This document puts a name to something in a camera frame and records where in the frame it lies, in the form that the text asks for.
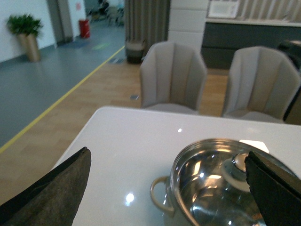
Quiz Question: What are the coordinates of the beige chair right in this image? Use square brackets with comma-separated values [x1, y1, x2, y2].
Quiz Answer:
[222, 46, 301, 123]

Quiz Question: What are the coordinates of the potted green plant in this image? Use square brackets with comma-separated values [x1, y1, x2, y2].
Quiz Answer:
[7, 14, 43, 62]

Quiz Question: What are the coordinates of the red bin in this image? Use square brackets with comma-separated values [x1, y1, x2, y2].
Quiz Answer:
[79, 19, 90, 39]

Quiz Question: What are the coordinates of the grey curtain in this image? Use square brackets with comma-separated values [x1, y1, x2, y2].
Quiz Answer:
[124, 0, 171, 56]

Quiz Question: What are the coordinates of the beige chair left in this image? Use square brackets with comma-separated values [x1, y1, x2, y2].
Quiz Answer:
[140, 41, 207, 115]

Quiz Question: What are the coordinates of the white refrigerator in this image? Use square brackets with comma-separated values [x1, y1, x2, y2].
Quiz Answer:
[167, 0, 209, 52]

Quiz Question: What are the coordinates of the white electric cooking pot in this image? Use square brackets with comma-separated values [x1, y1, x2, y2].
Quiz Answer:
[150, 138, 297, 226]

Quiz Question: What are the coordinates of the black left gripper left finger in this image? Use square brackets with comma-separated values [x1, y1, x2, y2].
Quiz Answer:
[0, 147, 91, 226]

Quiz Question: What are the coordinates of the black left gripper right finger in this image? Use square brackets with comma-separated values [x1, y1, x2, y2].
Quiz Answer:
[245, 151, 301, 226]

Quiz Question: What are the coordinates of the grey kitchen counter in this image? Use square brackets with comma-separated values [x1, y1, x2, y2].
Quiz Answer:
[201, 22, 301, 69]

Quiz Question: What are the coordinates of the beige chair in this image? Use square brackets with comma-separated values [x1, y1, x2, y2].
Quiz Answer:
[222, 46, 301, 123]
[140, 41, 207, 115]

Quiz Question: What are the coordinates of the woven laundry basket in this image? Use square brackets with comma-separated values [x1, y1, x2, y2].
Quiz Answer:
[125, 40, 145, 64]

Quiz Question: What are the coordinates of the glass pot lid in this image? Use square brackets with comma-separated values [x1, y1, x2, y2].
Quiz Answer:
[164, 138, 291, 226]

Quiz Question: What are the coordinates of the black washing machine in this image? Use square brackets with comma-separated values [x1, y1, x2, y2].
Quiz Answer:
[278, 40, 301, 72]

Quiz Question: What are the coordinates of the white microwave oven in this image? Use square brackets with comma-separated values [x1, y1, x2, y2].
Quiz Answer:
[207, 0, 240, 19]

